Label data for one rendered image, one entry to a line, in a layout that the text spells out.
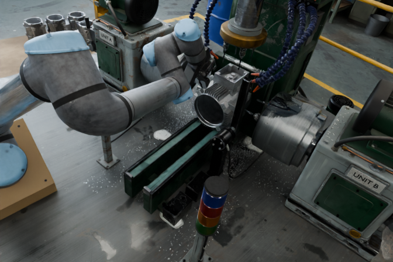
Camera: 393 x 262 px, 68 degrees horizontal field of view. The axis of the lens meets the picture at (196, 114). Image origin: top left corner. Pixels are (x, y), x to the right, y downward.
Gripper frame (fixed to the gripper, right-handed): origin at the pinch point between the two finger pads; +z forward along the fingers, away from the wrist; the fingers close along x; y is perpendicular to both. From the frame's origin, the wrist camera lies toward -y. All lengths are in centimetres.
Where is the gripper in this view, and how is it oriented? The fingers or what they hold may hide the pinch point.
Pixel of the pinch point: (203, 88)
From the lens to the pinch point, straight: 122.4
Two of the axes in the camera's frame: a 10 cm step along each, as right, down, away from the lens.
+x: -7.8, -4.7, 4.1
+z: 2.1, 4.2, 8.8
